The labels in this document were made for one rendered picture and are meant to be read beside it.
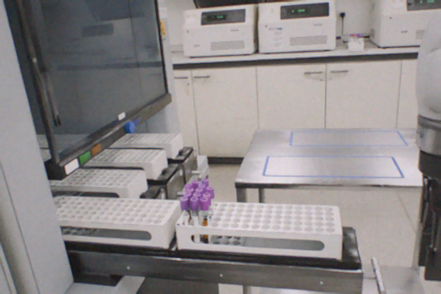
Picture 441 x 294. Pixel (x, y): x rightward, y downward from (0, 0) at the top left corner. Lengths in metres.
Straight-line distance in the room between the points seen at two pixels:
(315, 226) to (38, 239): 0.48
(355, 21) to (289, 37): 0.81
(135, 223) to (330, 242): 0.36
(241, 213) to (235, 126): 2.39
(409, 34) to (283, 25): 0.86
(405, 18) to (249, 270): 2.50
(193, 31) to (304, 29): 0.82
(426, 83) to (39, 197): 0.65
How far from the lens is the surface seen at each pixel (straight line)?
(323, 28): 2.93
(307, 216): 0.73
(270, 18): 2.95
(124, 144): 1.23
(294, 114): 3.01
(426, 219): 0.77
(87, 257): 0.83
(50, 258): 0.78
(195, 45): 3.05
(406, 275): 1.61
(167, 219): 0.75
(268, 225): 0.70
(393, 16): 2.98
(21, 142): 0.70
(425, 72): 0.62
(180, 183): 1.13
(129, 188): 0.91
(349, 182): 0.97
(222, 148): 3.18
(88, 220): 0.80
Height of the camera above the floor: 1.23
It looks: 20 degrees down
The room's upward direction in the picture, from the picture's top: 5 degrees counter-clockwise
